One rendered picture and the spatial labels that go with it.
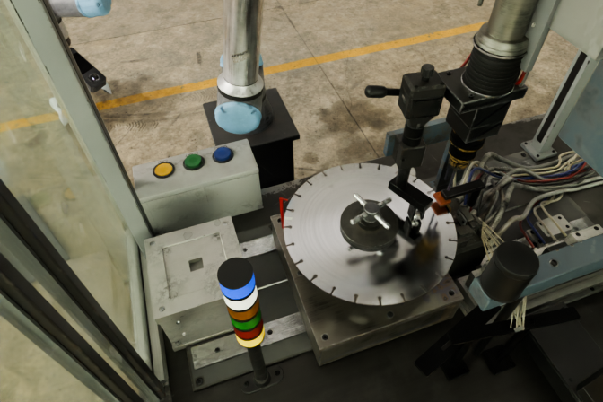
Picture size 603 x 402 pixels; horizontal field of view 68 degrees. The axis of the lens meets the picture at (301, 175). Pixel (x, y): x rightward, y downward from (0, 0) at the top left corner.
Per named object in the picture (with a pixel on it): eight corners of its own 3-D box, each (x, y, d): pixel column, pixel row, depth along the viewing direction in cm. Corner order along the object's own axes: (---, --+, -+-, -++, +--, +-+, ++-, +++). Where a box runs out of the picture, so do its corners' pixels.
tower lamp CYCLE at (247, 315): (231, 326, 61) (228, 316, 58) (224, 297, 63) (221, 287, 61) (263, 315, 62) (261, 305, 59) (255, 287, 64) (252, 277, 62)
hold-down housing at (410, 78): (395, 174, 78) (414, 78, 63) (387, 155, 81) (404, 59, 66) (425, 170, 78) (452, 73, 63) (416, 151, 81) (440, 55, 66)
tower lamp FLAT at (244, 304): (228, 316, 58) (224, 305, 56) (221, 286, 61) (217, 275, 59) (261, 305, 59) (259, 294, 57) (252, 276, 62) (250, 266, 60)
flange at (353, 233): (382, 259, 80) (384, 251, 78) (329, 232, 84) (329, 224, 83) (406, 217, 87) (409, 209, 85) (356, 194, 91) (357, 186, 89)
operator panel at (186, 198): (153, 239, 108) (135, 200, 97) (149, 205, 115) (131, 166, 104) (264, 207, 114) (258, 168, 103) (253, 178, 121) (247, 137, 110)
